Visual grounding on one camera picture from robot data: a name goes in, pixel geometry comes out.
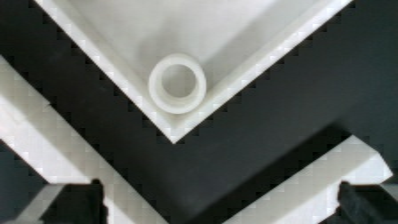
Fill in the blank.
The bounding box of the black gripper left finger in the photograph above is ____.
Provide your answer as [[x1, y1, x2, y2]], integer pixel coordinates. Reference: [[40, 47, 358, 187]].
[[17, 179, 111, 224]]

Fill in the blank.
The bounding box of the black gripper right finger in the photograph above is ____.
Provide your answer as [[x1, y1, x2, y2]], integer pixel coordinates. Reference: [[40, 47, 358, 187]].
[[322, 182, 398, 224]]

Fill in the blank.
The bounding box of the white square tabletop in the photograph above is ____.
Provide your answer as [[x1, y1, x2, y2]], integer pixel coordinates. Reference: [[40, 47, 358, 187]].
[[34, 0, 352, 142]]

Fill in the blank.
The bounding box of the white U-shaped obstacle fence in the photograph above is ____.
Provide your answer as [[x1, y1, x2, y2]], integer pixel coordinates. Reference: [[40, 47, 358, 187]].
[[0, 57, 393, 224]]

